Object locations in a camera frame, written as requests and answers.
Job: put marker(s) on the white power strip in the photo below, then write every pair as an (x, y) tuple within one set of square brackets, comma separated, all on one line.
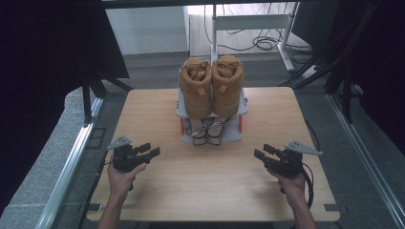
[(309, 72)]

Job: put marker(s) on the black curtain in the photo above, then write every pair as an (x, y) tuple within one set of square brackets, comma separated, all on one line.
[(382, 63), (47, 63)]

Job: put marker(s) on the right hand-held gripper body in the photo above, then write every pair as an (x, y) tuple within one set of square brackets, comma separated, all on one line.
[(286, 162)]

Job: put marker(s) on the black heeled sandal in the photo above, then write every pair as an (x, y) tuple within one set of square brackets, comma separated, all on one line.
[(199, 136), (216, 136)]

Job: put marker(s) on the person's right hand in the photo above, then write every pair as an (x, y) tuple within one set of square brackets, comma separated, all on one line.
[(291, 187)]

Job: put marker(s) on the black tripod stand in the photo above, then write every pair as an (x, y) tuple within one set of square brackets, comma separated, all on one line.
[(87, 101)]

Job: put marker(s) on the tan suede boot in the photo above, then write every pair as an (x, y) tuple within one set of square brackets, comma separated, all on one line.
[(227, 89), (196, 92)]

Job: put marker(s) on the black metal stand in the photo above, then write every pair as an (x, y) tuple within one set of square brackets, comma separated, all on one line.
[(345, 92)]

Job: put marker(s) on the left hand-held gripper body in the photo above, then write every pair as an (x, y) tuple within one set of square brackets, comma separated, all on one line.
[(125, 159)]

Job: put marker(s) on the person's left hand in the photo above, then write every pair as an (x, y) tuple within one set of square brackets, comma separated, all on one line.
[(122, 183)]

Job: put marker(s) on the white two-tier shoe rack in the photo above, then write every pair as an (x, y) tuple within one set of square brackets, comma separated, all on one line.
[(235, 130)]

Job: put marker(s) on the dark square floor hatch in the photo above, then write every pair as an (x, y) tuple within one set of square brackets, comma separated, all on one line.
[(95, 129)]

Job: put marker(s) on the white metal desk frame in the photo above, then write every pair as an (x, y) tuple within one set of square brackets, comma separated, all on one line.
[(251, 22)]

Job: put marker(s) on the aluminium floor rail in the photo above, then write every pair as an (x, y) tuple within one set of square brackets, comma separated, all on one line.
[(366, 159), (70, 168)]

